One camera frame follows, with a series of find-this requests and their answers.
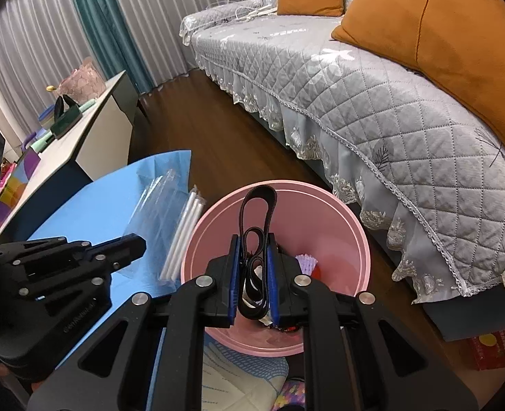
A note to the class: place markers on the clear plastic bag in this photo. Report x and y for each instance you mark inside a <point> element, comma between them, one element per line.
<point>158,218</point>

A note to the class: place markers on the blue printed tablecloth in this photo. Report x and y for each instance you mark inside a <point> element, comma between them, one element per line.
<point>106,197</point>

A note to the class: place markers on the grey quilted sofa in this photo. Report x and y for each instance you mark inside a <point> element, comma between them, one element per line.
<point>321,94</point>

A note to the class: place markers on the pink plastic bin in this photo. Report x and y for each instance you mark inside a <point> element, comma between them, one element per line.
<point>321,222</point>

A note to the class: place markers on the grey curtain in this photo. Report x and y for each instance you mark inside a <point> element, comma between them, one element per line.
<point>162,21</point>
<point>33,51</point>

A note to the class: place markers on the red cardboard box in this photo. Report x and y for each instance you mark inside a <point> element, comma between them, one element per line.
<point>496,346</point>

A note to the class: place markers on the colourful storage box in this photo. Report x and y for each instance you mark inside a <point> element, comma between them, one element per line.
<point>12,188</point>

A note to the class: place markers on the white marble coffee table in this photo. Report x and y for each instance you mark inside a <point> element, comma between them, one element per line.
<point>89,137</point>

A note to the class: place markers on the teal curtain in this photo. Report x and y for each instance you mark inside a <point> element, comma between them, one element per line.
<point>106,30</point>

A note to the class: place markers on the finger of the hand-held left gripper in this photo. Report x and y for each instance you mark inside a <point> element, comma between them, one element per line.
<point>42,250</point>
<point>106,251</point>

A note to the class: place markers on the colourful slipper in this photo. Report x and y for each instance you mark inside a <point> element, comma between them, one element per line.
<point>291,396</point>

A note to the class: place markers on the blue plastic lid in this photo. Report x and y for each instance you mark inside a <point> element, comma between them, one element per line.
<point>46,117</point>

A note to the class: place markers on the purple foam fruit net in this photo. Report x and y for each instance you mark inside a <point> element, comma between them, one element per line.
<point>306,263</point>

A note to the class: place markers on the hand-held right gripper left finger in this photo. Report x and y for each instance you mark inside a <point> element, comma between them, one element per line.
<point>235,282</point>

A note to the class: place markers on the pink patterned bag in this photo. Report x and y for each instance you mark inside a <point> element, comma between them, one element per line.
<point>83,83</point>

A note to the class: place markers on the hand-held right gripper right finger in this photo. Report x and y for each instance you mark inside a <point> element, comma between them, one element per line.
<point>271,282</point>

